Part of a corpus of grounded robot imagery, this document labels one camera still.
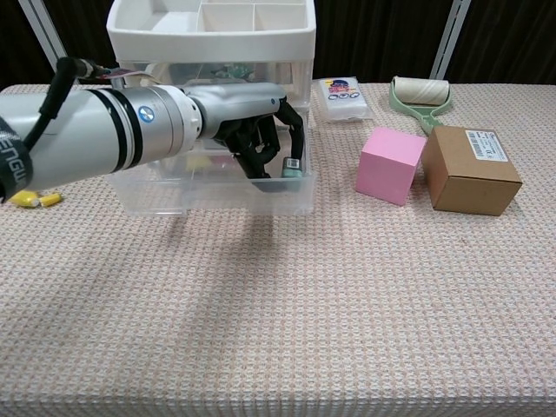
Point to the small green item with barcode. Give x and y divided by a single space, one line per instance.
292 171

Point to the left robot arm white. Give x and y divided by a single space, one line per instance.
87 130

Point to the white drawer organizer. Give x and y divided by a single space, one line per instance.
130 43

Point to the yellow banana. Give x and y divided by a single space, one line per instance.
26 200

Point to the white packet with printed label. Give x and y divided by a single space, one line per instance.
345 100

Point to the beige woven tablecloth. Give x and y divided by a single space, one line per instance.
304 304

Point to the black curtain panel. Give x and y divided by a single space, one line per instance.
378 39
13 39
508 39
82 30

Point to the white frame post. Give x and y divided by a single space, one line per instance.
449 39
43 30

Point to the pink cube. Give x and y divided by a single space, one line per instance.
386 169

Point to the brown cardboard box with label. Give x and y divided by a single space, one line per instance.
469 187

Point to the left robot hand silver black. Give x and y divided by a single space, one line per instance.
234 108

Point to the green lint roller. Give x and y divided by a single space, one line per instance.
423 93

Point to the clear drawer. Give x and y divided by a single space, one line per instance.
278 71
208 195

